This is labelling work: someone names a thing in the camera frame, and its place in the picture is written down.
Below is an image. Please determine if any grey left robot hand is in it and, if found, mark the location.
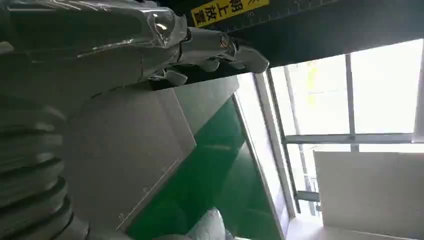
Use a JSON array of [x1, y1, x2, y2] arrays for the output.
[[0, 27, 270, 117]]

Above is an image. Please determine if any grey flat box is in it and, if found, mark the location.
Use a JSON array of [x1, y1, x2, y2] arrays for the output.
[[62, 76, 240, 233]]

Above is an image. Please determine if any yellow printed label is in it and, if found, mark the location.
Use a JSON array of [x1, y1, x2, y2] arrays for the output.
[[190, 0, 270, 29]]

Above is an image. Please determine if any white board panel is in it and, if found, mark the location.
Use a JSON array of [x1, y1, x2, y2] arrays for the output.
[[312, 150, 424, 240]]

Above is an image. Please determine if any grey window frame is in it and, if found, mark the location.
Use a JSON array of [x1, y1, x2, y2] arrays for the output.
[[253, 39, 424, 220]]

